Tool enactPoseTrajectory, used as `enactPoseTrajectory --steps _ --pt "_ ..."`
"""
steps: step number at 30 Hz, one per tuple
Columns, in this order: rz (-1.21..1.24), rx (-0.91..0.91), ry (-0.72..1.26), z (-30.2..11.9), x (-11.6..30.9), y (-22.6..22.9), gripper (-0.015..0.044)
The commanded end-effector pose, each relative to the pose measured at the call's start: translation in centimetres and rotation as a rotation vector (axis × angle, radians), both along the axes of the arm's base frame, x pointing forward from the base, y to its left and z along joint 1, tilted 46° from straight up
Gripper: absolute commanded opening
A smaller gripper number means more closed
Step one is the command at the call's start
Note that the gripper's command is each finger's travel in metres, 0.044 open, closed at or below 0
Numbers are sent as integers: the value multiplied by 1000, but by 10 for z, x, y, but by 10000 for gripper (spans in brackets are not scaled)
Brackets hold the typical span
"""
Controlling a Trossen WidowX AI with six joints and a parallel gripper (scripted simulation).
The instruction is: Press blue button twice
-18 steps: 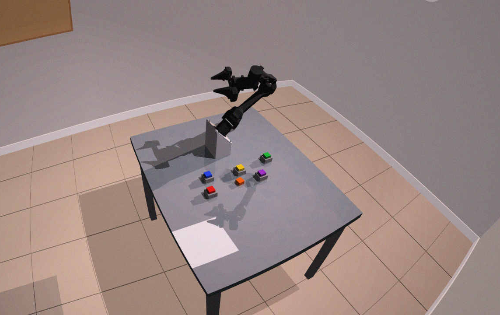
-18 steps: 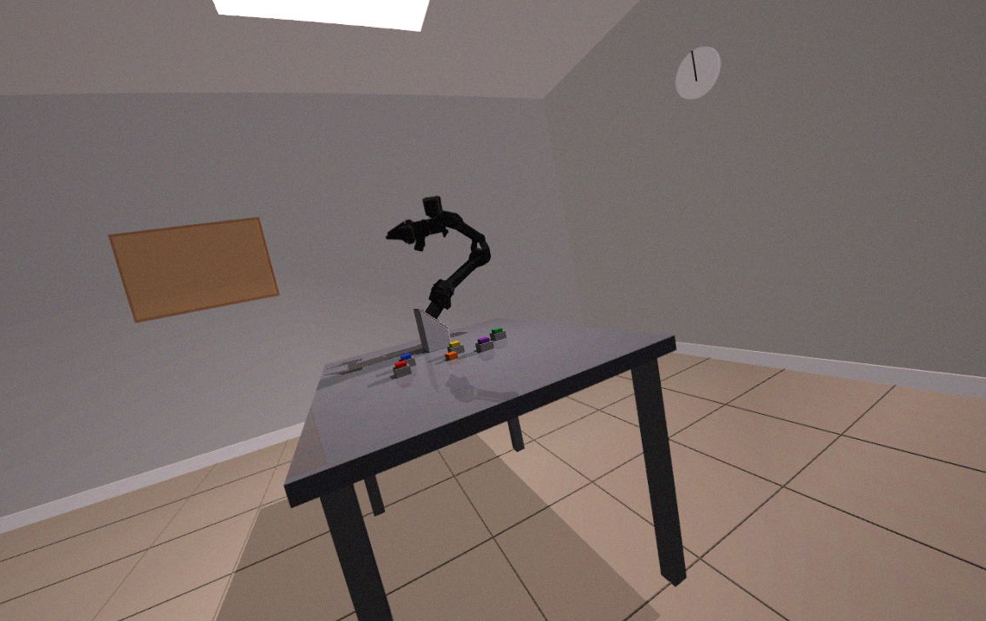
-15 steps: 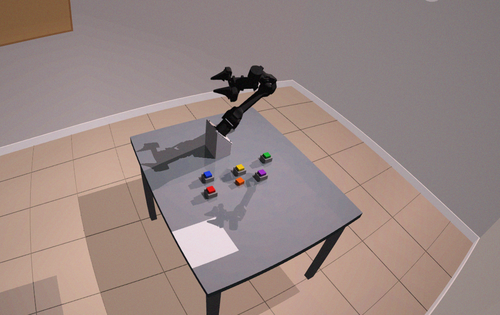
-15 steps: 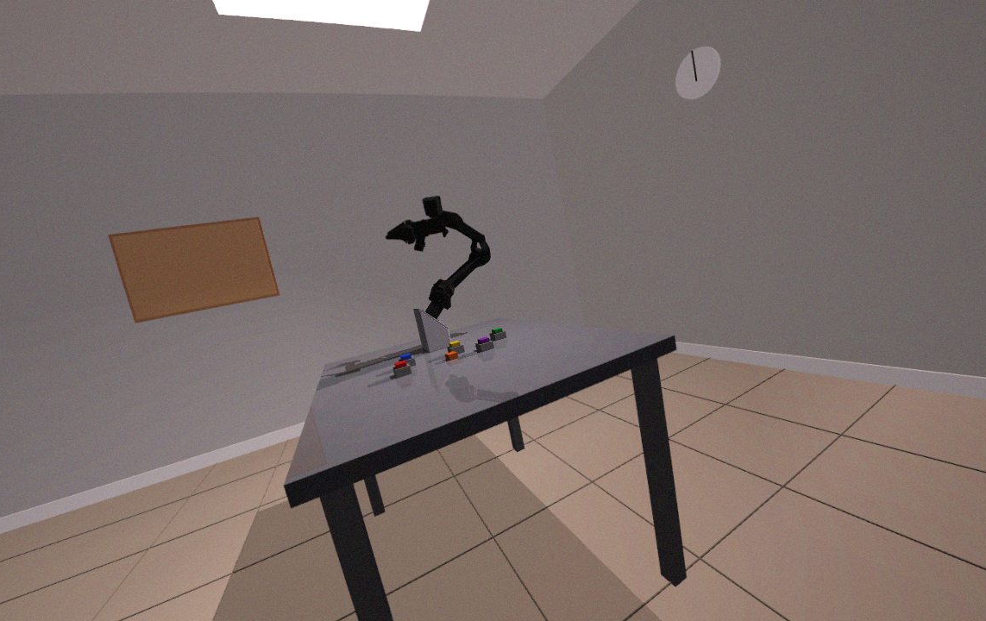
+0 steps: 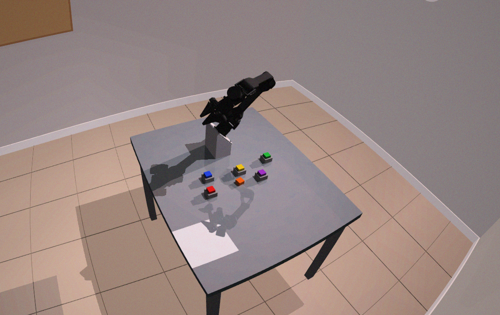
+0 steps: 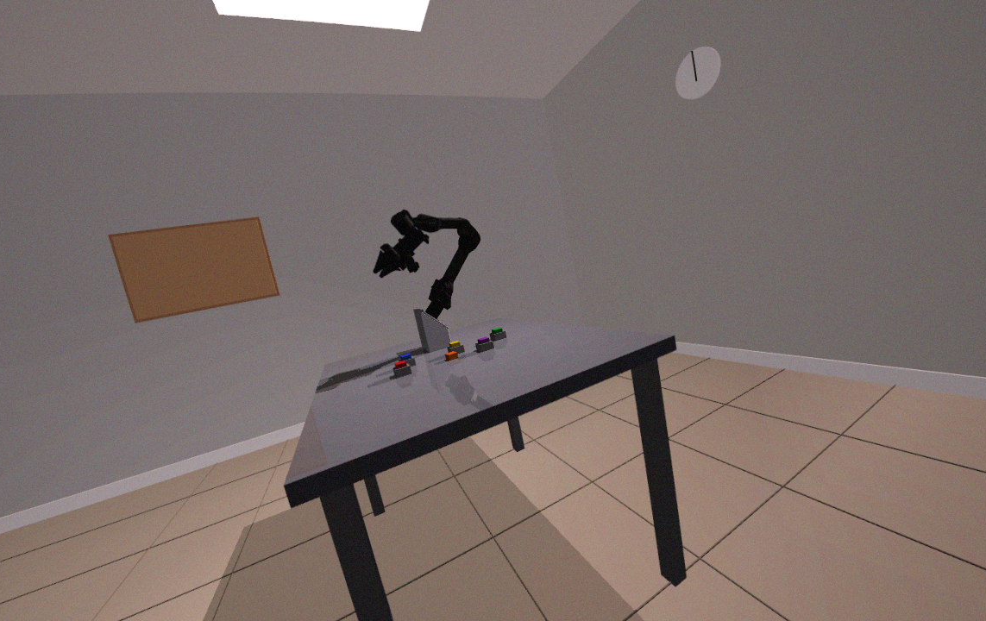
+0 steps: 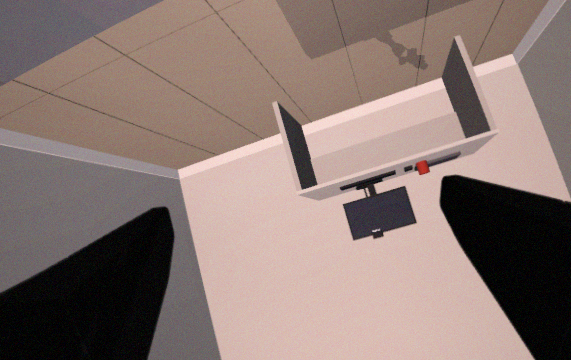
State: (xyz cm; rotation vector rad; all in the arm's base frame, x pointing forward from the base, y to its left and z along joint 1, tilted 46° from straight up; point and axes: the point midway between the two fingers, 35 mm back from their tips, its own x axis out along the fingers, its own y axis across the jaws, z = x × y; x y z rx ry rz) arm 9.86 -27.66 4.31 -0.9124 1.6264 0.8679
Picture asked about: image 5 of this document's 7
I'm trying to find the yellow button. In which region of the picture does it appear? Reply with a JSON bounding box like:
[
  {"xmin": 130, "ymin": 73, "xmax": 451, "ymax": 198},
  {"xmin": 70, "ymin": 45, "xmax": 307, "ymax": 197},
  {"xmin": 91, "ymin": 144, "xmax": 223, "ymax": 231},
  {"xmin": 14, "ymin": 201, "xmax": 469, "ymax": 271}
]
[{"xmin": 233, "ymin": 164, "xmax": 246, "ymax": 176}]

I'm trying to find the red button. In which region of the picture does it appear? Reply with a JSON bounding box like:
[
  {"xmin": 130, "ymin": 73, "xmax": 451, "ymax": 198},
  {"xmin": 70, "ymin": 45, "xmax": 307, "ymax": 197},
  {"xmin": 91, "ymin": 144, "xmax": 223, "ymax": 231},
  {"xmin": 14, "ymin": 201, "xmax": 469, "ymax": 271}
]
[{"xmin": 204, "ymin": 186, "xmax": 217, "ymax": 199}]

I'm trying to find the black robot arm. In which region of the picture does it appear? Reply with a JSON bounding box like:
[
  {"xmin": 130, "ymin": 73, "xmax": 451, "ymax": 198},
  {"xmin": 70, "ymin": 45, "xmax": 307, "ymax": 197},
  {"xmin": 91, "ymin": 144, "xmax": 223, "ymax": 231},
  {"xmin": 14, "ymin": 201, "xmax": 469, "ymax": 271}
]
[{"xmin": 214, "ymin": 71, "xmax": 276, "ymax": 137}]

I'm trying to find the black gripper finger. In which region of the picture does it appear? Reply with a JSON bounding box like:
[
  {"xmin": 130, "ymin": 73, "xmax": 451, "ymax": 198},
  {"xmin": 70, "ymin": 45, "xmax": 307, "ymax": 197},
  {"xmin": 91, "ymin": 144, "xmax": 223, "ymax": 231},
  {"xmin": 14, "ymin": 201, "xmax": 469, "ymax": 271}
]
[
  {"xmin": 202, "ymin": 111, "xmax": 220, "ymax": 125},
  {"xmin": 200, "ymin": 102, "xmax": 215, "ymax": 118}
]

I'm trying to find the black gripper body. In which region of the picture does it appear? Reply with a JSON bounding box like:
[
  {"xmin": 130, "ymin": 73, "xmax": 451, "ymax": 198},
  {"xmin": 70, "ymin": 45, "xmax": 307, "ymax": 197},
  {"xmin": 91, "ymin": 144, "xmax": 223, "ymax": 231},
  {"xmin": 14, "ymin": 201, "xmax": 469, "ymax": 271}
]
[{"xmin": 209, "ymin": 96, "xmax": 234, "ymax": 124}]

